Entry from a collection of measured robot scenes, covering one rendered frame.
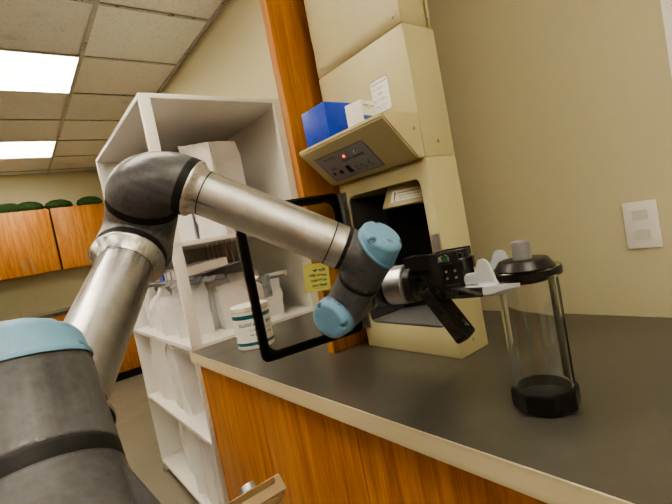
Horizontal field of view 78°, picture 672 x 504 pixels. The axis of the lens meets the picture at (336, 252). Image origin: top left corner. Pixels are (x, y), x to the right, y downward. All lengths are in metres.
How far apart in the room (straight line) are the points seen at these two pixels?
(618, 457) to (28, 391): 0.64
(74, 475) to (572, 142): 1.22
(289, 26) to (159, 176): 0.78
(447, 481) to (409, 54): 0.85
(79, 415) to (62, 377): 0.04
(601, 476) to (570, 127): 0.89
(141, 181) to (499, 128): 1.02
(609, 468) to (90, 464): 0.56
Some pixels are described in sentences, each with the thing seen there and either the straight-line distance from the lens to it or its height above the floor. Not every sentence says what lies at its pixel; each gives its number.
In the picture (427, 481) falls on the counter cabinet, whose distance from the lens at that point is 0.85.
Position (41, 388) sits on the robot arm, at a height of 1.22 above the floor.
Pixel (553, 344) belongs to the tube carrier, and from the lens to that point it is 0.73.
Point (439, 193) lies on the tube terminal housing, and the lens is 1.00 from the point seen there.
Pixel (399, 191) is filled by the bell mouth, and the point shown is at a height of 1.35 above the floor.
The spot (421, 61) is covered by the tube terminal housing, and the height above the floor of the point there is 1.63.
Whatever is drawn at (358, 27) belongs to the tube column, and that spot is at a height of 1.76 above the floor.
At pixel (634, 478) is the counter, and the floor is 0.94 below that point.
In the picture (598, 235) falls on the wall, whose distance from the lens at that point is 1.29.
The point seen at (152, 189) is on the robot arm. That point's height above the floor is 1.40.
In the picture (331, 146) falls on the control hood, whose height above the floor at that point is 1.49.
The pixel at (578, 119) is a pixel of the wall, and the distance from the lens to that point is 1.29.
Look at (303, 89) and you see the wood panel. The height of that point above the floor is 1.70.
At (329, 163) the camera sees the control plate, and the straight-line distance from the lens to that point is 1.11.
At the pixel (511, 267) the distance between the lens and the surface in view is 0.70.
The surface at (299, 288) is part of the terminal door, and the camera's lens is 1.12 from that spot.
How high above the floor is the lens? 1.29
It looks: 3 degrees down
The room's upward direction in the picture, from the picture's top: 11 degrees counter-clockwise
